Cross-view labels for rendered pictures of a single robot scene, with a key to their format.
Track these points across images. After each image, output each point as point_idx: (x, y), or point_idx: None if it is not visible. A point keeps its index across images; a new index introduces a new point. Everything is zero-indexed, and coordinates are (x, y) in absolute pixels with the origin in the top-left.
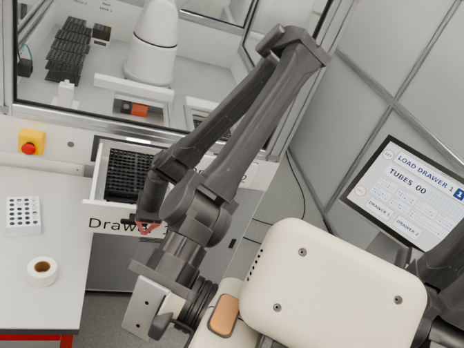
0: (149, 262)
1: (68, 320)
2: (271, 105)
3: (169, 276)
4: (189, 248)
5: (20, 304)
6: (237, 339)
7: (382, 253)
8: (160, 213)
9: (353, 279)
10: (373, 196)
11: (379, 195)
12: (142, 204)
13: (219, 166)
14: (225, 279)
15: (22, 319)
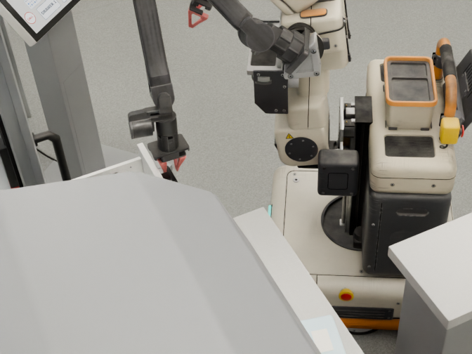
0: (297, 49)
1: (260, 215)
2: None
3: (303, 37)
4: (286, 29)
5: (266, 246)
6: (323, 6)
7: (58, 33)
8: (265, 48)
9: None
10: (36, 7)
11: (35, 1)
12: (176, 144)
13: (240, 5)
14: (286, 22)
15: (277, 238)
